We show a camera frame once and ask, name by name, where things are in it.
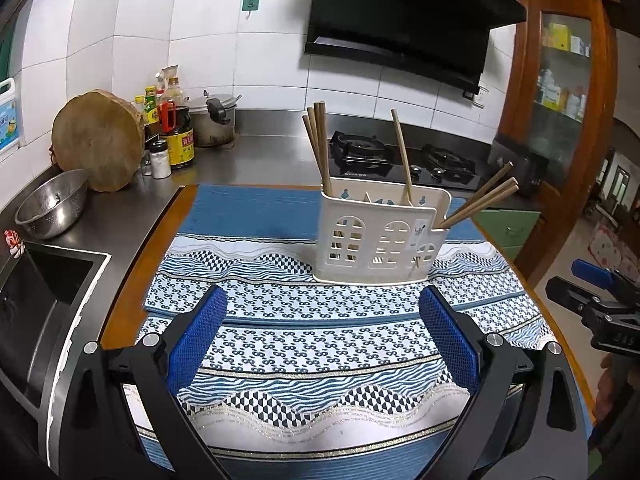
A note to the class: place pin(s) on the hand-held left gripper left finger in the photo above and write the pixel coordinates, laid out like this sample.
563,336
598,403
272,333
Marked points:
200,335

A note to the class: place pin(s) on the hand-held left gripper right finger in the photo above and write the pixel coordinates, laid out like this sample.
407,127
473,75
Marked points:
450,340

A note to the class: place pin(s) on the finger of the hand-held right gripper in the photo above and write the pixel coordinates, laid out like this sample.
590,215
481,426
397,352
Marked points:
592,271
567,294

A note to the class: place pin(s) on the wooden chopstick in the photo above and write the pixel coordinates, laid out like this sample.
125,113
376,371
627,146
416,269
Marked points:
318,115
500,189
324,125
310,135
500,174
401,157
500,198
312,120

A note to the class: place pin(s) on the white plastic utensil holder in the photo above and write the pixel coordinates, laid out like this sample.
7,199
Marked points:
380,240

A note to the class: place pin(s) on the person's right hand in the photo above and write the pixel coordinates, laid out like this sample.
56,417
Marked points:
607,390

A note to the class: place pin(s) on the colourful floor mat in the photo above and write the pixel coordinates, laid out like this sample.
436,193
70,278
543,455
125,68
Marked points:
609,252

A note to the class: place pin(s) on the green cabinet drawers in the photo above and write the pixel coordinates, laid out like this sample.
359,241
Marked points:
507,232

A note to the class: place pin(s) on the blue patterned table mat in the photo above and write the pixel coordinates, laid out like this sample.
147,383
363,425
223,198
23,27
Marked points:
150,260

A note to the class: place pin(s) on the wooden glass door cabinet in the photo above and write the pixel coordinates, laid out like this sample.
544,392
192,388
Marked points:
600,160

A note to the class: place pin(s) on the blue patterned place mat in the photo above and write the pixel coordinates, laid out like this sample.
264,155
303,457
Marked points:
250,210
325,410

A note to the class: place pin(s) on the black kitchen sink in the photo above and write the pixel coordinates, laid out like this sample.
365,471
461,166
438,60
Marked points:
40,300

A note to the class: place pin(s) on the black cap spice shaker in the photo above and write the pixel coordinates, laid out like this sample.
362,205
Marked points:
160,162

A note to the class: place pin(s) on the small clear spice jar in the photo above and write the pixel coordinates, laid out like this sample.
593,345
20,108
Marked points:
145,166

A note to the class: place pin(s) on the dark soy sauce bottle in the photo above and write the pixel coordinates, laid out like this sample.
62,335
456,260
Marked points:
180,145

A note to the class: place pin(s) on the steel colander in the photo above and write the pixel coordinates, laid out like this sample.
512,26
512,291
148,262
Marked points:
50,205

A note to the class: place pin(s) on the black gas stove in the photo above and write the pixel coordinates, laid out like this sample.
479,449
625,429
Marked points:
360,155

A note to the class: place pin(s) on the red white small ornament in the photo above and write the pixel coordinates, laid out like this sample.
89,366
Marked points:
13,244

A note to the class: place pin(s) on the steel pressure cooker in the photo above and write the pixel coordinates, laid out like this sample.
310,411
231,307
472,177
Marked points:
212,125

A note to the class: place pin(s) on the round wooden chopping block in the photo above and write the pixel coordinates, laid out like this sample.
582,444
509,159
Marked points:
97,142

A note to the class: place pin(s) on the green bottle yellow cap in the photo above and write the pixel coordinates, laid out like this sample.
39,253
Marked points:
151,105

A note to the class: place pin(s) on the clear bottle yellow cap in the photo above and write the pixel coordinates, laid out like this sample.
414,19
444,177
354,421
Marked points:
139,107

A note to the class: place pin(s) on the yellow box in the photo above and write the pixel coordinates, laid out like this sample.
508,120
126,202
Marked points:
556,36

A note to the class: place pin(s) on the tall bottle brown cap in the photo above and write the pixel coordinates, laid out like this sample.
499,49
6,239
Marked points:
173,89

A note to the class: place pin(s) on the white seasoning bag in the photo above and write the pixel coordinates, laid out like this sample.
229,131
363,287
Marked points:
170,72

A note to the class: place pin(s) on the white detergent bottle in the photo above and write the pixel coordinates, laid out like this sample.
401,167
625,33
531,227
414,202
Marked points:
7,120

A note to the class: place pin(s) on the black range hood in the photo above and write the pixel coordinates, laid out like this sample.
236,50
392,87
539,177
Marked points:
400,25

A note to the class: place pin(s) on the white wall socket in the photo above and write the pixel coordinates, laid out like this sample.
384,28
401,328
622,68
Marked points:
480,95

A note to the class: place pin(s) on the green wall hook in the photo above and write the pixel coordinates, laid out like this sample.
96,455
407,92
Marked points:
251,0

